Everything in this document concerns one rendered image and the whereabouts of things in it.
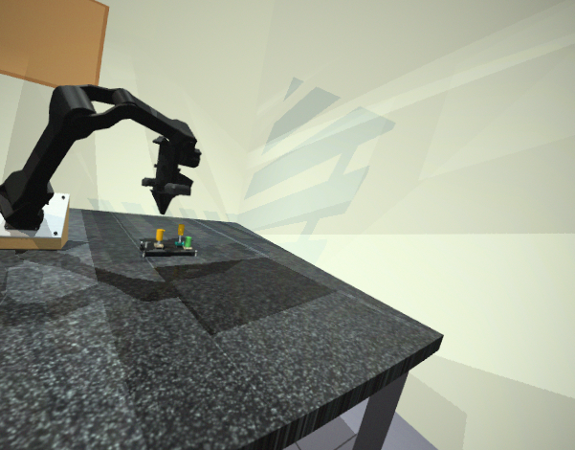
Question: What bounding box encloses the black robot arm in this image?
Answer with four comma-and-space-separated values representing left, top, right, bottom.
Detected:
0, 84, 202, 230

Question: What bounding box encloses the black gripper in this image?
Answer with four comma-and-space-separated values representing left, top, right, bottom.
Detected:
142, 161, 192, 214

